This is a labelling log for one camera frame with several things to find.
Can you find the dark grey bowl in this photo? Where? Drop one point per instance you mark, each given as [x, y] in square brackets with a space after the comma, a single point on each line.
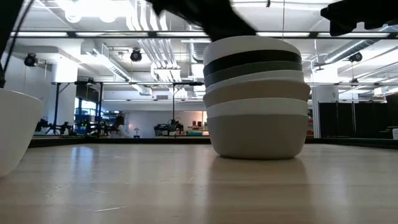
[248, 68]

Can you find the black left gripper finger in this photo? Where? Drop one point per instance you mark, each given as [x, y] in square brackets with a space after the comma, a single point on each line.
[230, 28]

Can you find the beige bowl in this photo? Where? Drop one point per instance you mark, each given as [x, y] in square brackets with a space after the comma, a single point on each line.
[255, 90]

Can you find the background robot workstation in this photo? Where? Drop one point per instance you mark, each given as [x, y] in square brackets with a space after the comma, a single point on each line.
[168, 128]

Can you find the black partition panel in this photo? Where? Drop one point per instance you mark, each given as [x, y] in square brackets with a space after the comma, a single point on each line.
[342, 119]

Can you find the black tall stand frame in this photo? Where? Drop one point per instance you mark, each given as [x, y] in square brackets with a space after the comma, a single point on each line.
[57, 105]
[173, 105]

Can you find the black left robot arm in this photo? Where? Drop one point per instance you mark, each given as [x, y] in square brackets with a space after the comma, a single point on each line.
[6, 15]

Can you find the black bowl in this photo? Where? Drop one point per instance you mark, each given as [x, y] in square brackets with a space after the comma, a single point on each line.
[248, 57]

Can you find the black round ceiling fixture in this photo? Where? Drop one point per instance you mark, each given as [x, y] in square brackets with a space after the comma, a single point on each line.
[355, 57]
[136, 55]
[31, 59]

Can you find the background robot arms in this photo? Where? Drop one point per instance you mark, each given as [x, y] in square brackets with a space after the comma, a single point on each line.
[63, 127]

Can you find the white air duct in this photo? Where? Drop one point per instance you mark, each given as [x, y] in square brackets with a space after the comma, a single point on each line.
[105, 67]

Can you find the person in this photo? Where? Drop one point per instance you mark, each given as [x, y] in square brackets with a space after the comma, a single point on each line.
[119, 129]

